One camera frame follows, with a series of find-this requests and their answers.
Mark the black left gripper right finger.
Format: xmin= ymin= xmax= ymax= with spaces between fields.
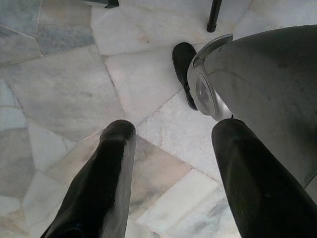
xmin=211 ymin=118 xmax=317 ymax=238

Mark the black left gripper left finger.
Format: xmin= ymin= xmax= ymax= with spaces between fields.
xmin=40 ymin=119 xmax=137 ymax=238

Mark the black angular furniture foot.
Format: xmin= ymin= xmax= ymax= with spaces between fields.
xmin=83 ymin=0 xmax=120 ymax=9

